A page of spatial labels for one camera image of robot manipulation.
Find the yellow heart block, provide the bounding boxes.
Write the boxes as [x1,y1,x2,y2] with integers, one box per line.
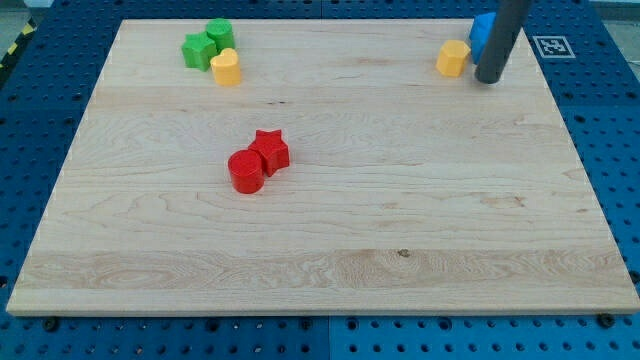
[210,48,242,86]

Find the yellow hexagon block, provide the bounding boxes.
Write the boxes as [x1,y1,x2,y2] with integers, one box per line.
[436,40,471,77]

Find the red cylinder block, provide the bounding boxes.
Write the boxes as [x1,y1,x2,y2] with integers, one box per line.
[227,149,264,194]

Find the red star block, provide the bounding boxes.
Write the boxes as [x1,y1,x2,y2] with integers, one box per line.
[248,129,290,177]

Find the green cylinder block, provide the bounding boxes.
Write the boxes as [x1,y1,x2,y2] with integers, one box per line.
[205,18,235,52]

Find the black bolt left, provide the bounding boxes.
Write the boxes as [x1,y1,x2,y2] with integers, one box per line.
[42,317,60,333]

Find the white fiducial marker tag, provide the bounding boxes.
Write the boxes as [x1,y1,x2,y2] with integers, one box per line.
[533,35,575,59]

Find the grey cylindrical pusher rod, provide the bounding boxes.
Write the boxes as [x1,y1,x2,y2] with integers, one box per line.
[474,0,532,84]

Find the blue triangle block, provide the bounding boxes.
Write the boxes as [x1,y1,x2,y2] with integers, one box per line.
[469,12,496,65]

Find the black bolt right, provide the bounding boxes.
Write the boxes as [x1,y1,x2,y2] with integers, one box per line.
[596,313,616,329]

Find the wooden board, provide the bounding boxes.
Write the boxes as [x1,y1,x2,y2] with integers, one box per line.
[7,20,639,317]

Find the green star block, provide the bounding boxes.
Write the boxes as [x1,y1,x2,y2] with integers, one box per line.
[181,32,218,72]

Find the black bolt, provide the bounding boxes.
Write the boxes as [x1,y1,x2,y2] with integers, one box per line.
[42,317,60,333]
[596,313,616,329]

